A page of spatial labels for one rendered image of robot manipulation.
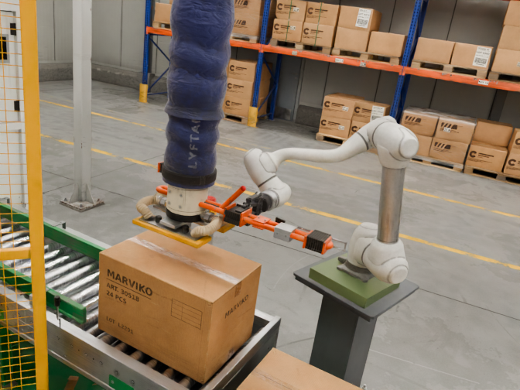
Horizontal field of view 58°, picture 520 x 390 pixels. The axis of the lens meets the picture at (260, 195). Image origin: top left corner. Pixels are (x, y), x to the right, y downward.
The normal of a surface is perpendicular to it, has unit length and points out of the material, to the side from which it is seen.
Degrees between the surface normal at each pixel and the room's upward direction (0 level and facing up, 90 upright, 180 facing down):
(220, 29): 85
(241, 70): 89
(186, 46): 73
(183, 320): 90
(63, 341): 90
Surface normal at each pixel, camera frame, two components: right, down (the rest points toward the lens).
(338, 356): -0.69, 0.16
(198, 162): 0.41, 0.11
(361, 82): -0.40, 0.26
